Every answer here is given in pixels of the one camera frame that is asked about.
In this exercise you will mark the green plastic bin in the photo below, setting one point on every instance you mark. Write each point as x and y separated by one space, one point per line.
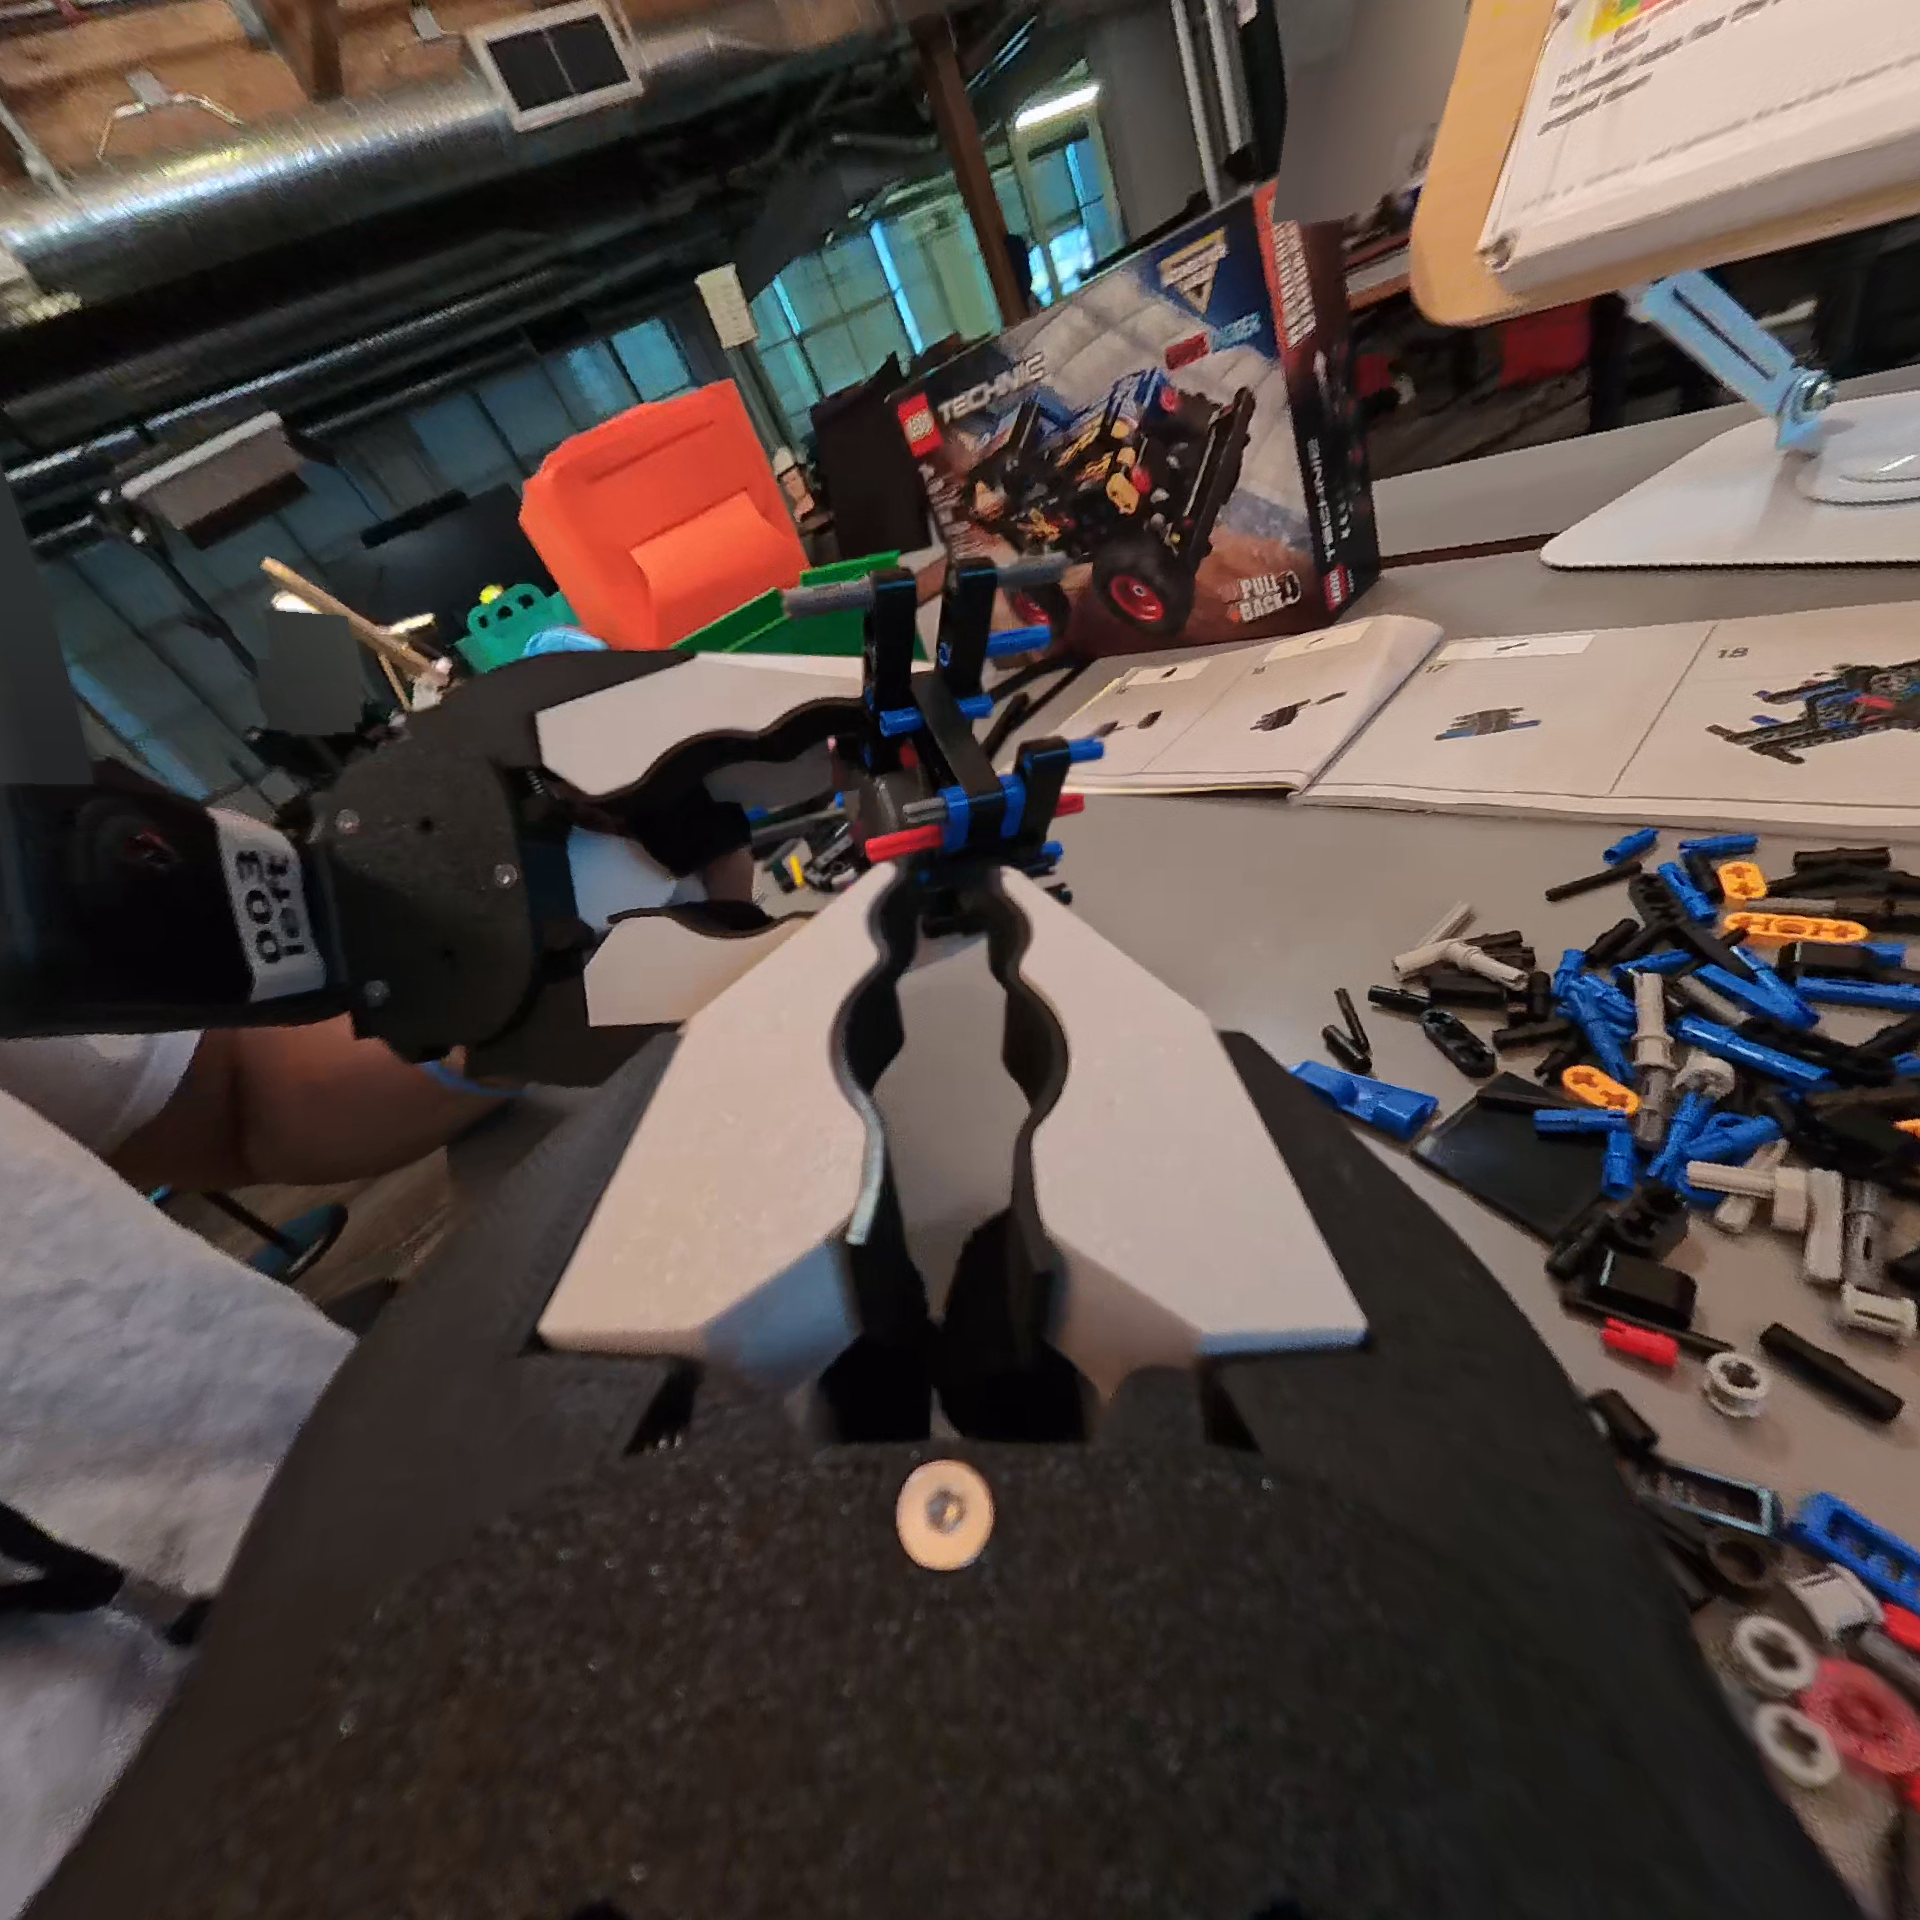
796 614

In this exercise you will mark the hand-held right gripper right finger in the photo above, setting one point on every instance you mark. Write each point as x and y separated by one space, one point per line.
1187 1200

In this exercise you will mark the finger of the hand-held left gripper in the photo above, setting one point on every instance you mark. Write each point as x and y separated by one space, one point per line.
675 967
662 730

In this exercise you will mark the grey and black lego assembly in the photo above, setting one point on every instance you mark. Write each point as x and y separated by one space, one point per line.
963 780

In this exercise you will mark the silver air duct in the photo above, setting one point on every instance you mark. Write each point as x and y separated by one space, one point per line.
377 164

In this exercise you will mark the orange plastic bin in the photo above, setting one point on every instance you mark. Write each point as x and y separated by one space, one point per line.
662 511

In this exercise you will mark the pile of small lego pins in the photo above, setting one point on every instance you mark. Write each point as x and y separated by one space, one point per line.
1726 1035

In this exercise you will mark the lego set box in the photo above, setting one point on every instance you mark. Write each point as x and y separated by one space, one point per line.
1141 451

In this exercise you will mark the wooden board with instruction sheet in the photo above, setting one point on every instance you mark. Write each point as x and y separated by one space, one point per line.
1652 134

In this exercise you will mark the green brick-shaped container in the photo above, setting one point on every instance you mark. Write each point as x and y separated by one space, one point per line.
510 622

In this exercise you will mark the white vent grille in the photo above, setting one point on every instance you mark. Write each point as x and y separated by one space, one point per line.
558 60

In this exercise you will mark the blue wristband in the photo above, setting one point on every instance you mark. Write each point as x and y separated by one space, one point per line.
465 1078

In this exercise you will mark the light blue round object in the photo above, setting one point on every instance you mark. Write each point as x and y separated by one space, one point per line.
566 640

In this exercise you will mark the paper sign on post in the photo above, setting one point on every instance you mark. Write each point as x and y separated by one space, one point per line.
723 307

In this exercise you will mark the person's left forearm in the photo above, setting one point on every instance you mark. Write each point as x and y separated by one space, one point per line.
268 1110

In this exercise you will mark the lego instruction booklet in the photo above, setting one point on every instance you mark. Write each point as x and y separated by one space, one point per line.
1501 721

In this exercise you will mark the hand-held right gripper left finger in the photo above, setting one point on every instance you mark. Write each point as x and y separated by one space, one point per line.
706 1200

